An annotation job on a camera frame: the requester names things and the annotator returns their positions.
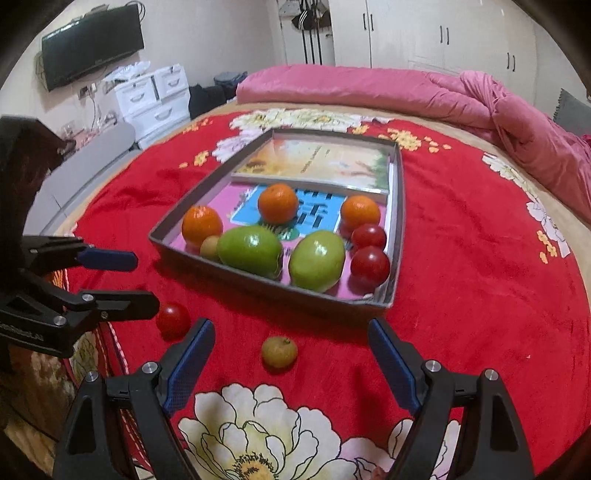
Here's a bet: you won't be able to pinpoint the grey fringed cushion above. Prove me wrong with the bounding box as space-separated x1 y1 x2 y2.
551 89 591 139

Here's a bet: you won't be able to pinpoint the pink workbook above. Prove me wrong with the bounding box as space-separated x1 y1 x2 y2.
171 182 393 301

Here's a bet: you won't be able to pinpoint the red cherry tomato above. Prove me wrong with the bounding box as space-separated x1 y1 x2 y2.
351 224 387 250
350 246 391 289
156 302 191 341

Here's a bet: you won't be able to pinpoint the green jujube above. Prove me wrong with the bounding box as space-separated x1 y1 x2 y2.
288 230 346 293
217 225 284 279

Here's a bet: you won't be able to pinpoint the white plastic bag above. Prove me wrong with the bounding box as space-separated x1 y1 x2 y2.
104 60 153 81

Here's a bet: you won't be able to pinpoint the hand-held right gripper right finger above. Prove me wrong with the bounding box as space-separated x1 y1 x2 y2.
367 318 536 480

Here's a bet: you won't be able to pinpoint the white wardrobe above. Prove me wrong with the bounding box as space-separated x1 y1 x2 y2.
330 0 555 116

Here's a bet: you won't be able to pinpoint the dark grey bin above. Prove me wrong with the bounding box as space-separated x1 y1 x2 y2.
213 71 247 100

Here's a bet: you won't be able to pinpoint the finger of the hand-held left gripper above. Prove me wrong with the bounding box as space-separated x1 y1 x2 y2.
25 271 161 332
21 234 139 273

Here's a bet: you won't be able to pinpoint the sunflower cover book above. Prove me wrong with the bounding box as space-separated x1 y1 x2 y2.
231 137 392 197

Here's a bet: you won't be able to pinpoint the black bag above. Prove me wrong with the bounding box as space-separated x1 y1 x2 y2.
188 84 227 121

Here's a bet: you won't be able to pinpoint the black wall television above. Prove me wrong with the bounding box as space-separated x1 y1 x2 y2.
41 4 145 92

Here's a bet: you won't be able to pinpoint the white drawer cabinet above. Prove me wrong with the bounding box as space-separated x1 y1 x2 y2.
124 95 192 141

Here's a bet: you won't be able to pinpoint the grey cardboard box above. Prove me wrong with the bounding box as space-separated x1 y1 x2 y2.
148 128 406 309

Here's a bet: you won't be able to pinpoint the small orange mandarin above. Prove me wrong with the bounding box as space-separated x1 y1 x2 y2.
181 205 223 247
340 195 382 230
257 183 299 225

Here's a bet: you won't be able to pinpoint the small white drawer box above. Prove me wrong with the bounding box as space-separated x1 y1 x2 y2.
154 65 190 100
115 76 160 116

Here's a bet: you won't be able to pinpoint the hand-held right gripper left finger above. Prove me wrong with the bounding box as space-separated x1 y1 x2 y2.
51 318 217 480

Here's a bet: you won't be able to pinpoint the red floral blanket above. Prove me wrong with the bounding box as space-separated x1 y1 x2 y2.
46 108 585 480

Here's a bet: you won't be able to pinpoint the hanging dark bags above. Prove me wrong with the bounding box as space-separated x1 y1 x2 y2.
279 0 333 65

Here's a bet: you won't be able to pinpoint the pink quilt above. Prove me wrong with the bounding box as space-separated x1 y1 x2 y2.
235 65 591 217

